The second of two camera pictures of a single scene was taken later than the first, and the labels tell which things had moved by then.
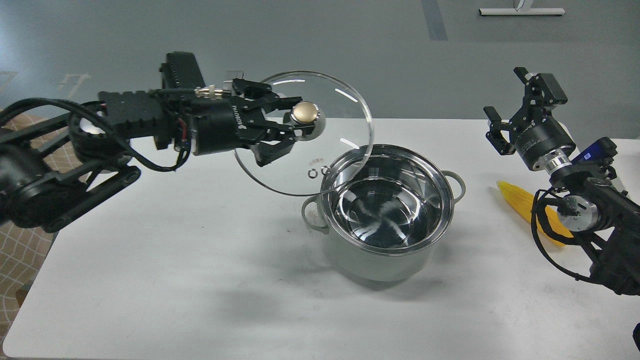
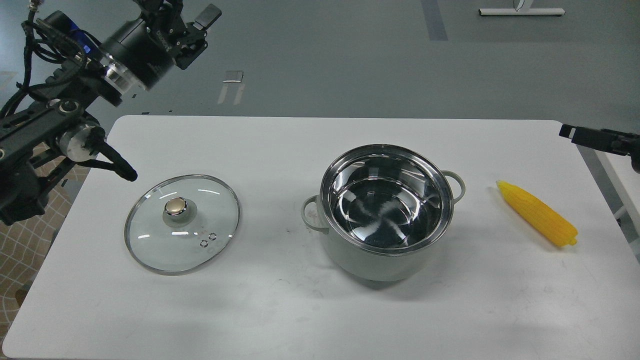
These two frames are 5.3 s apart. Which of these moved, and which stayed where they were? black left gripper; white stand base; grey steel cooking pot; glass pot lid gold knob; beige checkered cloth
Moved: glass pot lid gold knob; black left gripper
Stayed: grey steel cooking pot; beige checkered cloth; white stand base
